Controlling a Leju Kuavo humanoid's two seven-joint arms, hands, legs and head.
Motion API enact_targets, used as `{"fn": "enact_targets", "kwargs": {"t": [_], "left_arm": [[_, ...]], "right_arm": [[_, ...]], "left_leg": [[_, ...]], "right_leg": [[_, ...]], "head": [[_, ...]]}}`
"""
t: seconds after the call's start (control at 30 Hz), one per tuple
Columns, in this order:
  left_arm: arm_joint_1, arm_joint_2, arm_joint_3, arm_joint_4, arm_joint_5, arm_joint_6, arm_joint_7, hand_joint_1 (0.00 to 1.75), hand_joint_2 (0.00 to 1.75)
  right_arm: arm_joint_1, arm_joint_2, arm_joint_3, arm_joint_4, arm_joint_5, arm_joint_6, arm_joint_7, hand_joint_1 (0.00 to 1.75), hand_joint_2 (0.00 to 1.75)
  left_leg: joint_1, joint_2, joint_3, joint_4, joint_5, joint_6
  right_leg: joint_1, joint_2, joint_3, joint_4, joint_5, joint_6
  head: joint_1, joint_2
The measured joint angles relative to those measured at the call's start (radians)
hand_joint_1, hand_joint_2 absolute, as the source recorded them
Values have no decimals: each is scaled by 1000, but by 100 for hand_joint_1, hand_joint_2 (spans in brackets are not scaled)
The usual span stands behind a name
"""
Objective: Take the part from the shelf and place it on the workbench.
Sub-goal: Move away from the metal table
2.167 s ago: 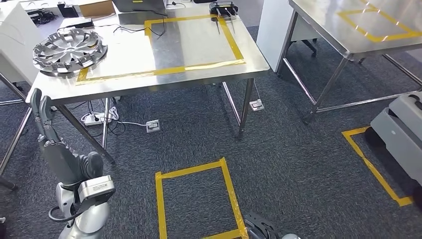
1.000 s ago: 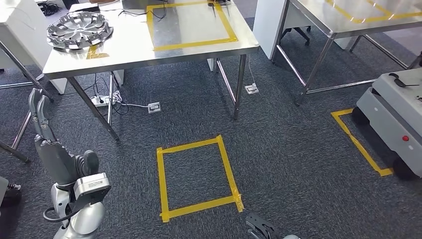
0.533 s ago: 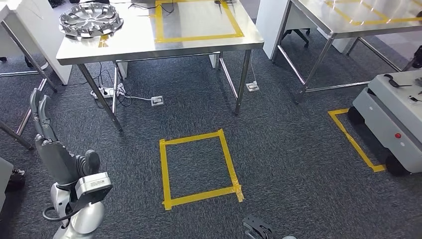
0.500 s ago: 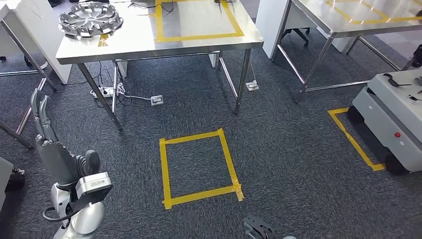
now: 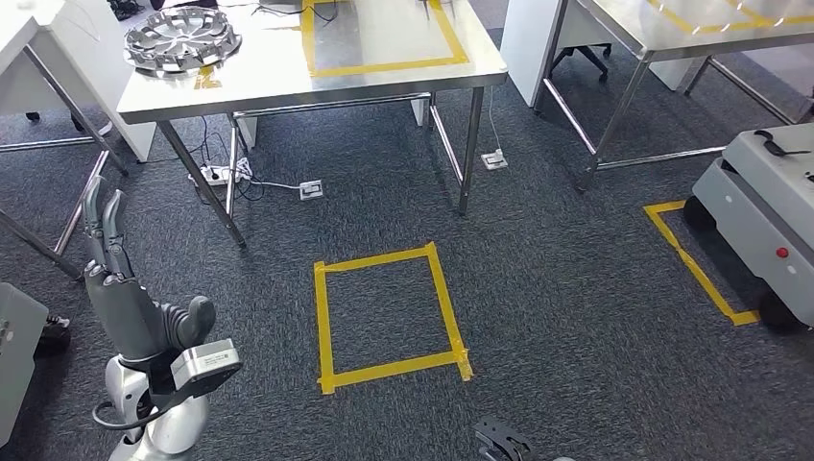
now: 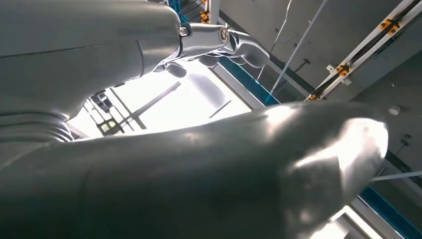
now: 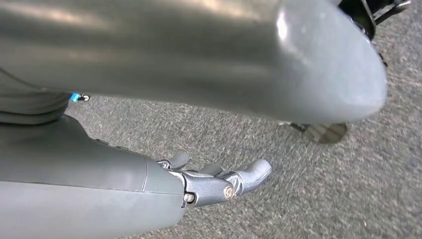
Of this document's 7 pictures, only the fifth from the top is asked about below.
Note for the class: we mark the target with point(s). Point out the silver wheel cover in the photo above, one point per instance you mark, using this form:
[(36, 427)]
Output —
[(181, 41)]

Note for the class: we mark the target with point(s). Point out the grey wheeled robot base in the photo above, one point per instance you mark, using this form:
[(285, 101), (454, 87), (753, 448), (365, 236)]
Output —
[(763, 210)]

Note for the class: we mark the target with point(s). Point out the stainless steel workbench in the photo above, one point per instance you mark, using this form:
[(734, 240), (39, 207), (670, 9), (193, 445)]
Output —
[(273, 76)]

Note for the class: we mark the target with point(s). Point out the silver floor socket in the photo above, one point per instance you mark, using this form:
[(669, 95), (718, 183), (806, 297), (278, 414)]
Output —
[(494, 160), (311, 189)]

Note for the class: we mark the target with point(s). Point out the white power strip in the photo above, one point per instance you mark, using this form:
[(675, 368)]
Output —
[(219, 175)]

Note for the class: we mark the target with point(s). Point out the black office chair base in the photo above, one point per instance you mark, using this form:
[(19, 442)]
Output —
[(591, 57)]

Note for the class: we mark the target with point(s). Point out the stainless steel table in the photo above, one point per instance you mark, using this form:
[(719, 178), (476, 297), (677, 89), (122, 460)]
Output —
[(636, 38)]

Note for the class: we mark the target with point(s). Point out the yellow table tape outline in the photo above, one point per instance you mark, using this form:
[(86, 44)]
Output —
[(718, 27)]

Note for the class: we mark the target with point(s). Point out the black hook tool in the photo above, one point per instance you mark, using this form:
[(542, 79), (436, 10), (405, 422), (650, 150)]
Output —
[(773, 146)]

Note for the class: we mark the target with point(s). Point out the white desk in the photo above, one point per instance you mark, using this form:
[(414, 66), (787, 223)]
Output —
[(83, 38)]

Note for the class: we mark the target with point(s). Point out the grey box device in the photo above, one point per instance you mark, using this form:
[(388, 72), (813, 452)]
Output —
[(19, 356)]

